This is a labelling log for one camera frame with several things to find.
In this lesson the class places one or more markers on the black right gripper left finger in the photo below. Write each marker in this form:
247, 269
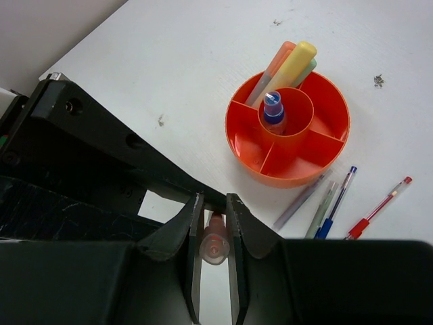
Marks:
66, 262

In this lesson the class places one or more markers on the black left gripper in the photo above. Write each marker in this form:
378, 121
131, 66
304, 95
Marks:
80, 172

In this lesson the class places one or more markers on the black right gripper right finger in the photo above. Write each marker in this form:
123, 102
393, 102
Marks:
274, 280

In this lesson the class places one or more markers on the slim orange highlighter pen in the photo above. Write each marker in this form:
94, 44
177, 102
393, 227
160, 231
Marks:
214, 247

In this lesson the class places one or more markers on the blue gel pen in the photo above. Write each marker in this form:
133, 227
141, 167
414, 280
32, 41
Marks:
328, 222

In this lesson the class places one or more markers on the red gel pen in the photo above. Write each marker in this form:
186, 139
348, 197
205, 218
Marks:
357, 230

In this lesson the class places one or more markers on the green slim pen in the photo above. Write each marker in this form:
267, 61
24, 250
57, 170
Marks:
321, 210

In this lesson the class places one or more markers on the clear glue bottle blue cap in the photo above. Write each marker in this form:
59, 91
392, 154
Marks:
274, 117

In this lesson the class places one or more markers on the yellow highlighter marker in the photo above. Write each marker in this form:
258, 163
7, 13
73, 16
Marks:
295, 63

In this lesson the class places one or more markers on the green highlighter marker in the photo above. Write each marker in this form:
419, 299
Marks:
305, 73

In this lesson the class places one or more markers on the orange highlighter marker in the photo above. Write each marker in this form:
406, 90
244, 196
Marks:
279, 58

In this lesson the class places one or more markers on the orange round divided organizer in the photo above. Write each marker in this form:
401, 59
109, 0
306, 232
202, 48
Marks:
316, 132

